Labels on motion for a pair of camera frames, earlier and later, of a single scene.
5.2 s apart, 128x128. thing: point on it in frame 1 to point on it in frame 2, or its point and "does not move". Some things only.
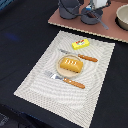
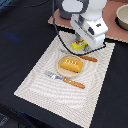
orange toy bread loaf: (71, 64) does not move
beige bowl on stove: (122, 16) does not move
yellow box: (80, 44) does not move
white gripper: (96, 4) to (93, 31)
